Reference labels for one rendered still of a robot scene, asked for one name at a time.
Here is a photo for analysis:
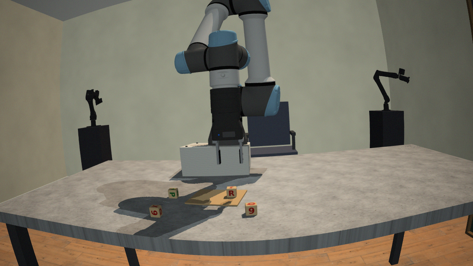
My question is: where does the tan block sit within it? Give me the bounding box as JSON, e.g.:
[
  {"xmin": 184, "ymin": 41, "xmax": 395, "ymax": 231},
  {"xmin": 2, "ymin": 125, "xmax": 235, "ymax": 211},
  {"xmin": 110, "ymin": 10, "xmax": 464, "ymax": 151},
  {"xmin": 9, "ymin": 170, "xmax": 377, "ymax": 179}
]
[
  {"xmin": 245, "ymin": 202, "xmax": 257, "ymax": 216},
  {"xmin": 168, "ymin": 188, "xmax": 179, "ymax": 198},
  {"xmin": 226, "ymin": 186, "xmax": 237, "ymax": 198},
  {"xmin": 149, "ymin": 205, "xmax": 163, "ymax": 218}
]

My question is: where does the tan flat mat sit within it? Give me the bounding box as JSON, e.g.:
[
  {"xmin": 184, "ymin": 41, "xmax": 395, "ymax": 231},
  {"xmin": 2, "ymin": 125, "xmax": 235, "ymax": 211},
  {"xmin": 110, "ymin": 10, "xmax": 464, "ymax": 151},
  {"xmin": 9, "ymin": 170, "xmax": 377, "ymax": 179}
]
[{"xmin": 185, "ymin": 189, "xmax": 247, "ymax": 207}]

